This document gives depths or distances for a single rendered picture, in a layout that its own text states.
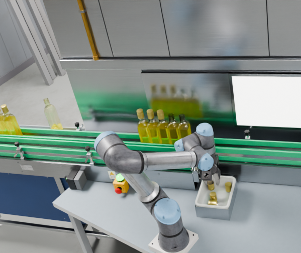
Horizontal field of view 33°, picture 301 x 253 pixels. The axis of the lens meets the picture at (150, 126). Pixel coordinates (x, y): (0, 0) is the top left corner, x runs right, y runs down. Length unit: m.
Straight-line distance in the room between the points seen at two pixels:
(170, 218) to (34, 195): 1.27
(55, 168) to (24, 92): 2.65
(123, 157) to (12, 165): 1.26
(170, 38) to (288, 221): 1.07
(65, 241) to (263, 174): 1.66
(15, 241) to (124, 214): 1.39
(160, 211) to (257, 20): 0.98
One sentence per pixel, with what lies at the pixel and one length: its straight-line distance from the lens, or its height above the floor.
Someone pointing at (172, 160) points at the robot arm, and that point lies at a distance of 2.16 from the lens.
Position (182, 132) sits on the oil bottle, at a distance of 2.67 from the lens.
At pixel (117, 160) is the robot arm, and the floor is 1.38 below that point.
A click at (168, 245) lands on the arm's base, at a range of 2.43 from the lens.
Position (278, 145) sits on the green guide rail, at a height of 0.94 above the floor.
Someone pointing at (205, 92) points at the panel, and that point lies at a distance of 2.66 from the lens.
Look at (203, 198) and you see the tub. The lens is 2.68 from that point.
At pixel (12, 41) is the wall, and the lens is 5.94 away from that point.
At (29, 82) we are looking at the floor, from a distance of 5.76.
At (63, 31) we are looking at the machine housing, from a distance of 2.80.
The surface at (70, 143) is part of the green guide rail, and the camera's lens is 2.98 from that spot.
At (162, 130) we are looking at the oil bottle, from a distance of 2.70.
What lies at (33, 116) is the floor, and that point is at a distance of 5.15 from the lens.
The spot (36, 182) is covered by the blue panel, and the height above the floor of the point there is 0.67.
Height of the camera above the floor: 2.68
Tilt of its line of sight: 36 degrees down
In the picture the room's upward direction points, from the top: 13 degrees counter-clockwise
